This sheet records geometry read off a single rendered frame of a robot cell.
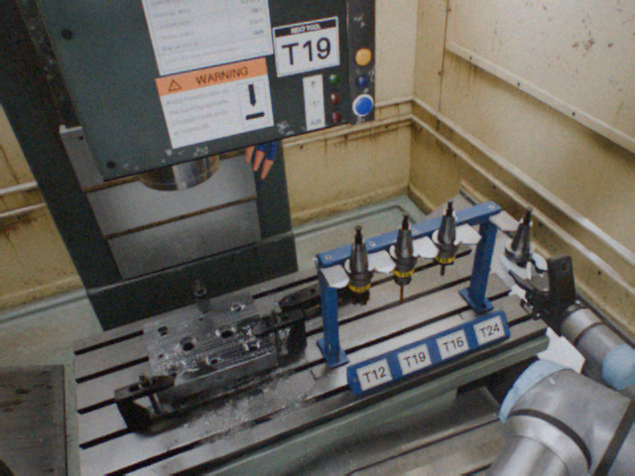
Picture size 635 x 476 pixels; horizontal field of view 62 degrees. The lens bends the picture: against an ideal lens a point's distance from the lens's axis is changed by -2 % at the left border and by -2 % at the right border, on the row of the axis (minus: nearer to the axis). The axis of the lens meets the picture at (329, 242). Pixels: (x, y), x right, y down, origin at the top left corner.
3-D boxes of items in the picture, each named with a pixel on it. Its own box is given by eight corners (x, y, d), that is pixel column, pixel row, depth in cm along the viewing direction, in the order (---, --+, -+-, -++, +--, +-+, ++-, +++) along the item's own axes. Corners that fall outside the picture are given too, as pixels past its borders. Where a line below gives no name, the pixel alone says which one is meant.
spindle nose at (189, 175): (214, 144, 111) (203, 88, 103) (226, 182, 99) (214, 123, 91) (136, 159, 107) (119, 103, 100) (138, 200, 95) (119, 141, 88)
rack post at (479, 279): (493, 308, 148) (512, 223, 129) (477, 314, 146) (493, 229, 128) (473, 286, 155) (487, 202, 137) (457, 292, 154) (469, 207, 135)
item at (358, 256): (361, 256, 118) (361, 231, 114) (373, 266, 115) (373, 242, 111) (344, 263, 117) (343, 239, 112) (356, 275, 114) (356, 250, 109)
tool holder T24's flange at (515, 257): (522, 243, 122) (524, 235, 121) (538, 260, 118) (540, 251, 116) (498, 249, 121) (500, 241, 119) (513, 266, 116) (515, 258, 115)
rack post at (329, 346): (349, 362, 136) (346, 277, 117) (330, 370, 134) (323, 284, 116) (334, 335, 143) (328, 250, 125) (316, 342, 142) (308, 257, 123)
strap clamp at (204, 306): (218, 333, 146) (208, 294, 136) (206, 337, 145) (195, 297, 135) (208, 301, 155) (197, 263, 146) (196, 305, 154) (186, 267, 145)
